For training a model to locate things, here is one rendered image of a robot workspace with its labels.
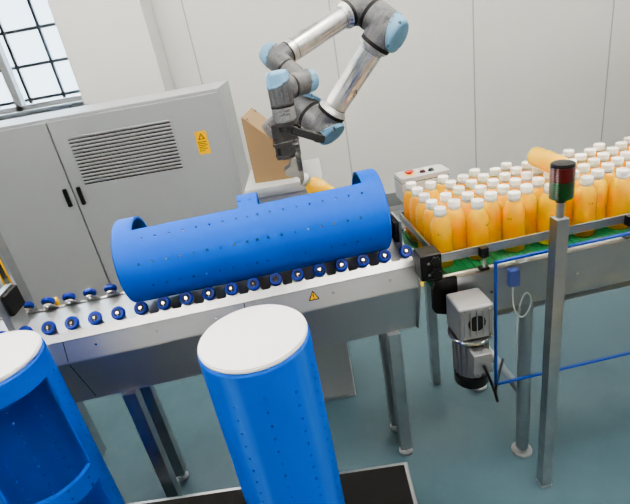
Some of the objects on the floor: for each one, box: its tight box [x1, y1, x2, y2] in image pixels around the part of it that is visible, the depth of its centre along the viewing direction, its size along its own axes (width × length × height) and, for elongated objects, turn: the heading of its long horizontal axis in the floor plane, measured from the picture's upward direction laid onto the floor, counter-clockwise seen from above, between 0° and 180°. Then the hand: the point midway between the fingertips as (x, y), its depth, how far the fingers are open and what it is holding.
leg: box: [378, 334, 397, 432], centre depth 205 cm, size 6×6×63 cm
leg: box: [122, 389, 183, 498], centre depth 187 cm, size 6×6×63 cm
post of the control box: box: [424, 281, 441, 386], centre depth 219 cm, size 4×4×100 cm
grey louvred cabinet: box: [0, 80, 250, 322], centre depth 344 cm, size 54×215×145 cm, turn 111°
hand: (302, 178), depth 164 cm, fingers closed on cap, 4 cm apart
